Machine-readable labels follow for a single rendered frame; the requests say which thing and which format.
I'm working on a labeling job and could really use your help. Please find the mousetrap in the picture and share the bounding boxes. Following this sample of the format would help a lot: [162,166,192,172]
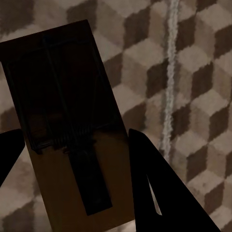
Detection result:
[0,19,135,232]

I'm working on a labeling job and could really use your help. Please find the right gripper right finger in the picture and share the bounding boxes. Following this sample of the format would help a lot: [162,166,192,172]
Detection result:
[129,129,221,232]

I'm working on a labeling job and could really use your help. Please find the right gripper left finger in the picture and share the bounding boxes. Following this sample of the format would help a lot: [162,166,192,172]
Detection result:
[0,129,26,187]

